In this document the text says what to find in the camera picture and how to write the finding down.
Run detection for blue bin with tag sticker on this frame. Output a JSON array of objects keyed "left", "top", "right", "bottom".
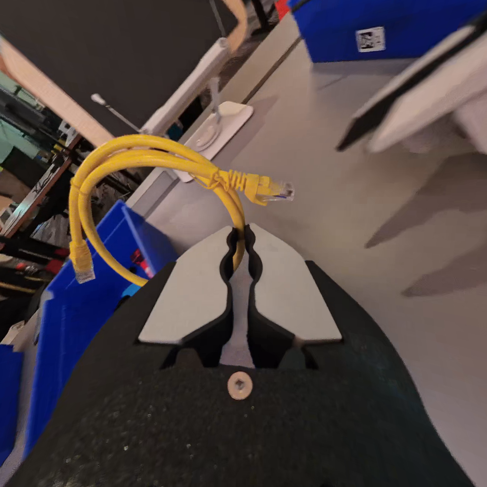
[{"left": 287, "top": 0, "right": 487, "bottom": 63}]

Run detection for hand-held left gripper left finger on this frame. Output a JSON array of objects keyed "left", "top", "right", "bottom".
[{"left": 137, "top": 225, "right": 234, "bottom": 368}]

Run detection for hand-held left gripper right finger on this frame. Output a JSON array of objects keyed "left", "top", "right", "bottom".
[{"left": 245, "top": 223, "right": 344, "bottom": 368}]

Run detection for black panel wooden edge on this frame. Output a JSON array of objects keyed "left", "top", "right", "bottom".
[{"left": 0, "top": 0, "right": 250, "bottom": 147}]

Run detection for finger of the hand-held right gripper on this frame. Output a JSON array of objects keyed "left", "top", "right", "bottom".
[
  {"left": 337, "top": 15, "right": 487, "bottom": 151},
  {"left": 367, "top": 49, "right": 487, "bottom": 153}
]

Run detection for yellow ethernet cable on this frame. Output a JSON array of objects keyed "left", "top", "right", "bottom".
[{"left": 68, "top": 134, "right": 295, "bottom": 287}]

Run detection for red translucent connector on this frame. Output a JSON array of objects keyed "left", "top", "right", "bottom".
[{"left": 130, "top": 249, "right": 156, "bottom": 279}]

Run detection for blue storage bin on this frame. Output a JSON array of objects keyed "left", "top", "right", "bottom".
[
  {"left": 0, "top": 344, "right": 24, "bottom": 465},
  {"left": 23, "top": 200, "right": 179, "bottom": 461}
]

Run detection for white tipped pin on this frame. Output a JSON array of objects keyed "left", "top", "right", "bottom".
[{"left": 91, "top": 93, "right": 144, "bottom": 133}]

